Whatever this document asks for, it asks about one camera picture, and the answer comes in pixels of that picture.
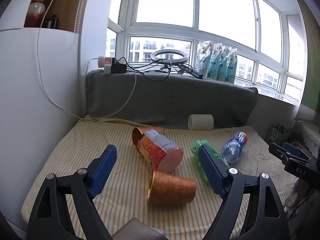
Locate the white paper roll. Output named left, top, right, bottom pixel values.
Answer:
left=188, top=114, right=214, bottom=131

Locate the yellow striped cloth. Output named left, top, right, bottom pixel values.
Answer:
left=21, top=118, right=298, bottom=240

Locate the black power adapter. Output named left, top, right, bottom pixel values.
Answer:
left=111, top=62, right=127, bottom=74

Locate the grey cloth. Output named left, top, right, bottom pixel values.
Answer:
left=112, top=217, right=168, bottom=240

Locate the blue label water bottle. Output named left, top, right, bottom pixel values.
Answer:
left=221, top=131, right=248, bottom=164

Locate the red and white vase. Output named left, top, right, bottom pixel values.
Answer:
left=26, top=2, right=46, bottom=28

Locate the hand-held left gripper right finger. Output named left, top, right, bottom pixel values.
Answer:
left=199, top=145, right=292, bottom=240

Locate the dark bottle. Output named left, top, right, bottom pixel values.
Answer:
left=41, top=14, right=59, bottom=29

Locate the white power strip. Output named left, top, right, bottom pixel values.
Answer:
left=98, top=56, right=116, bottom=76

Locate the orange cup with grey label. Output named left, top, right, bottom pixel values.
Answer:
left=138, top=129, right=184, bottom=173

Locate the green refill pouch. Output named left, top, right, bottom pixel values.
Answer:
left=218, top=45, right=232, bottom=82
left=197, top=41, right=213, bottom=78
left=207, top=42, right=223, bottom=81
left=226, top=47, right=238, bottom=84

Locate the green plastic bottle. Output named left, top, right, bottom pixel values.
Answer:
left=191, top=140, right=229, bottom=186

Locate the grey cushion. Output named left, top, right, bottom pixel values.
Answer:
left=85, top=69, right=259, bottom=131

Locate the plain orange patterned cup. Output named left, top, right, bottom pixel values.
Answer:
left=147, top=171, right=197, bottom=205

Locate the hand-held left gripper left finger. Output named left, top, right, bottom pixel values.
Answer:
left=27, top=144, right=118, bottom=240

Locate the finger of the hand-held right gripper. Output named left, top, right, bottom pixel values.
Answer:
left=282, top=142, right=312, bottom=159
left=269, top=144, right=292, bottom=159

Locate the orange paper cup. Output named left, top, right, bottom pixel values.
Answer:
left=132, top=127, right=166, bottom=155

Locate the black cable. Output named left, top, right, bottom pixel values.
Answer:
left=117, top=57, right=187, bottom=82

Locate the ring light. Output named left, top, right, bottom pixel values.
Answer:
left=150, top=49, right=203, bottom=80

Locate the green paper bag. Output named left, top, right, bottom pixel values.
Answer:
left=267, top=124, right=288, bottom=144

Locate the white cable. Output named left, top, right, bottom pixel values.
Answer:
left=36, top=0, right=137, bottom=120

